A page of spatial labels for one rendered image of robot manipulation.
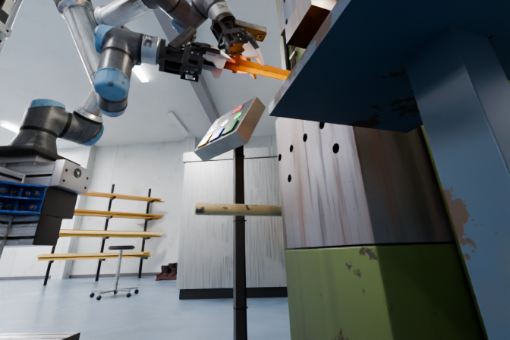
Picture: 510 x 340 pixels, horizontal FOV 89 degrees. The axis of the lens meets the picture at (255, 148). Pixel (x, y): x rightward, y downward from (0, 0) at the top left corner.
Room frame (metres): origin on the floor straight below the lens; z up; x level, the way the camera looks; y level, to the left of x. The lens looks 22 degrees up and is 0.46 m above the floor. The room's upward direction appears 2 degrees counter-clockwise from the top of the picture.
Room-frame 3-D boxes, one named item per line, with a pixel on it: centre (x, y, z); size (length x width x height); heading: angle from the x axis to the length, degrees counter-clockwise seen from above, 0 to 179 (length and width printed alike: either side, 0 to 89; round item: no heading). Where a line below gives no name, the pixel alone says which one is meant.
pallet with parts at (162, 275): (6.46, 1.77, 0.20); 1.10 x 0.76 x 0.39; 176
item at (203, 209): (1.05, 0.02, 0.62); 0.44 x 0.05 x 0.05; 111
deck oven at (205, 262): (3.78, 0.24, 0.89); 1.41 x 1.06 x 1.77; 86
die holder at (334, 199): (0.78, -0.41, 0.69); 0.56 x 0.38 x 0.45; 111
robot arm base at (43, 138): (0.89, 0.83, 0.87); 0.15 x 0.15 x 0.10
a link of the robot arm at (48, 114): (0.90, 0.82, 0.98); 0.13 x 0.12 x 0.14; 148
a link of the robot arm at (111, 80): (0.55, 0.36, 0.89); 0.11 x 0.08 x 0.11; 29
